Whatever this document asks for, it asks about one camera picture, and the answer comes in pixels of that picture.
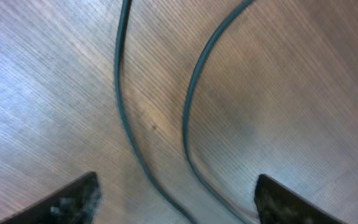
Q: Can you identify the black USB cable bundle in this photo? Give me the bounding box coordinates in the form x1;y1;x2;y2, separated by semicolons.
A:
113;0;257;224

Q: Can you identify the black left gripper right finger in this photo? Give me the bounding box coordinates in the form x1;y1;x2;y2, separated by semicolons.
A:
254;174;344;224

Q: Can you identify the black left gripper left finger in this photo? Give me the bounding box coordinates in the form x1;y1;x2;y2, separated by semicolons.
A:
0;171;102;224

